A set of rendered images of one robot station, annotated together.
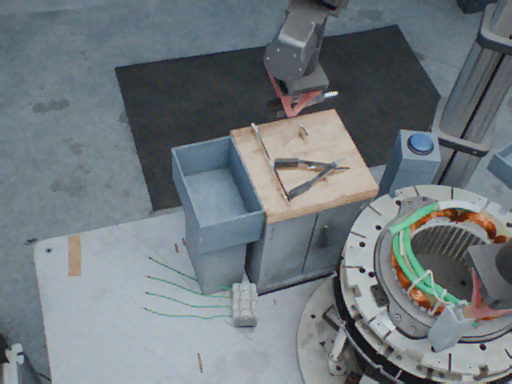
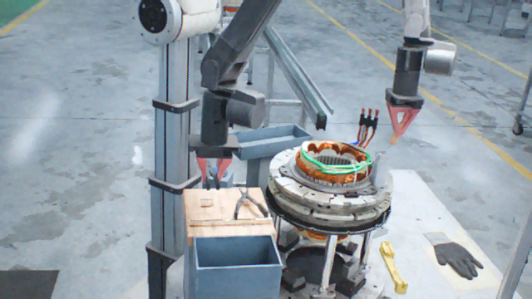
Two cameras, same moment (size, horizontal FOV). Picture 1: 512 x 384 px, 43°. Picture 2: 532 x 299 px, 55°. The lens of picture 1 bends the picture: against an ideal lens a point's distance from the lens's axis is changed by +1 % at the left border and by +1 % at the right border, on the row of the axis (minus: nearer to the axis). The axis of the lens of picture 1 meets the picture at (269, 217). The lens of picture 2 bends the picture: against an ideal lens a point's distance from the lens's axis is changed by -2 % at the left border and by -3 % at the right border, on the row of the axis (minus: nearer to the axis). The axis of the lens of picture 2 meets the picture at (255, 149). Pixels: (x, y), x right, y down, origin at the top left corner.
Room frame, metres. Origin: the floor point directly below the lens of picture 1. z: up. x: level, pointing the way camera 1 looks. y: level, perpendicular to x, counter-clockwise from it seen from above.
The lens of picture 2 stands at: (0.39, 0.91, 1.69)
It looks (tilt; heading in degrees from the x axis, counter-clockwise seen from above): 25 degrees down; 286
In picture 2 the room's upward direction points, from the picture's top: 5 degrees clockwise
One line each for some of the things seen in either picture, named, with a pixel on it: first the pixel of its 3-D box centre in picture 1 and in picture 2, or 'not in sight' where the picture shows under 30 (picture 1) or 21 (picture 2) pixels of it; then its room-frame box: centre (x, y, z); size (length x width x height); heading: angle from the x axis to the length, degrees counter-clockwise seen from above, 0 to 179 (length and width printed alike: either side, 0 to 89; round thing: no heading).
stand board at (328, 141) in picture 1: (302, 163); (227, 214); (0.72, -0.04, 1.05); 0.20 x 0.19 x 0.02; 118
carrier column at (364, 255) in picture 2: not in sight; (368, 235); (0.40, -0.32, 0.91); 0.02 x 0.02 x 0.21
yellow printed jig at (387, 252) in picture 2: not in sight; (392, 263); (0.32, -0.37, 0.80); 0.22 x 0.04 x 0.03; 109
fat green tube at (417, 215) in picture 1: (429, 215); (310, 155); (0.58, -0.23, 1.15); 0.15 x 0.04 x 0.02; 116
